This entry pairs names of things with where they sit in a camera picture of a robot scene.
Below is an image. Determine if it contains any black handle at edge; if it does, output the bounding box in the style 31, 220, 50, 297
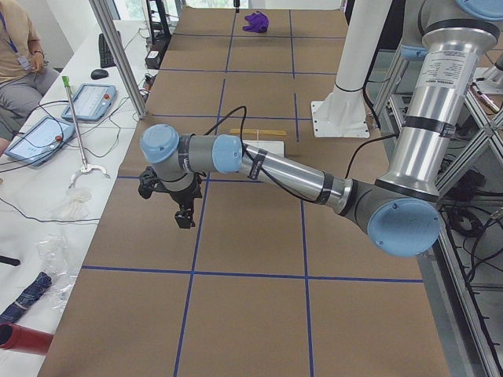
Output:
0, 255, 20, 266

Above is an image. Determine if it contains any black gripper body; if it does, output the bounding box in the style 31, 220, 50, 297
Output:
167, 174, 202, 214

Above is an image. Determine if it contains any folded dark blue umbrella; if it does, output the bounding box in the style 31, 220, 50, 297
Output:
1, 272, 52, 324

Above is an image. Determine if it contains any metal reacher grabber stick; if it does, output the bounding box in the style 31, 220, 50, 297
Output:
62, 75, 111, 189

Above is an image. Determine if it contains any black keyboard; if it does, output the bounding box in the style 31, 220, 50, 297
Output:
98, 33, 115, 68

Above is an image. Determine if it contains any white crumpled cloth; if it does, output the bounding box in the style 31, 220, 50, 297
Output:
50, 188, 92, 221

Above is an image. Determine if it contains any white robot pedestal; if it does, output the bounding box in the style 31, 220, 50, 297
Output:
311, 0, 392, 138

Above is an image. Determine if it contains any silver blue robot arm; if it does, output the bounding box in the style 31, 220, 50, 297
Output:
138, 1, 502, 257

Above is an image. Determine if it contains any seated person beige shirt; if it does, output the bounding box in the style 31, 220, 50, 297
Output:
1, 1, 59, 148

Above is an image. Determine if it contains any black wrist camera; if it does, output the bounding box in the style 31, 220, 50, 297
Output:
138, 167, 158, 199

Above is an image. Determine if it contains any aluminium frame post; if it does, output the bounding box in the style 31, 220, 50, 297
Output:
89, 0, 147, 119

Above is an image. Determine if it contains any purple towel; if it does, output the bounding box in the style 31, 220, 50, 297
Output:
242, 11, 270, 34

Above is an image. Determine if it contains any clear plastic bag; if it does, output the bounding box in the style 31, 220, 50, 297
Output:
36, 235, 79, 313

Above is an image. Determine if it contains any white wooden towel rack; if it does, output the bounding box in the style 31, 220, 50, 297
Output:
229, 128, 287, 157

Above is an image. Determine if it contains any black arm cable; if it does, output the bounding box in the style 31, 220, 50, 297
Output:
206, 106, 398, 204

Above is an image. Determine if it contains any black box on table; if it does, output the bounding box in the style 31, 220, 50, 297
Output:
145, 50, 162, 70

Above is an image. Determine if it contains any red cylinder tube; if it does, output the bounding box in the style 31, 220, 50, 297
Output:
1, 323, 53, 356

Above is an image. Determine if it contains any black computer mouse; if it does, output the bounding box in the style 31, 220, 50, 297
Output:
90, 68, 109, 80

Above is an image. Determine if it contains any near blue teach pendant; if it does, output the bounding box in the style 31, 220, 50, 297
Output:
5, 116, 75, 166

